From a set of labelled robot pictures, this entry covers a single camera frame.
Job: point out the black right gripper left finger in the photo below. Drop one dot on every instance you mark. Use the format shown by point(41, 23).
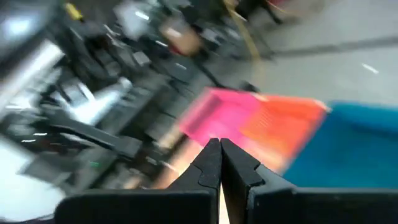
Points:
point(199, 202)

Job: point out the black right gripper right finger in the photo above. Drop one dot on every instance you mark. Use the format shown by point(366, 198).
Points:
point(267, 205)

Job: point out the orange plastic basket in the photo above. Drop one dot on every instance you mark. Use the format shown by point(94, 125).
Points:
point(280, 130)

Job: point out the pink plastic bin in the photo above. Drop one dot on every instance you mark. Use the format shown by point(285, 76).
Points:
point(217, 118)

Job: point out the blue plastic bin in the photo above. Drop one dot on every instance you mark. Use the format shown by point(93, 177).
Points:
point(342, 149)

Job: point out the brown cardboard box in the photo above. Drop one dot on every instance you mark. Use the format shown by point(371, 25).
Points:
point(183, 40)

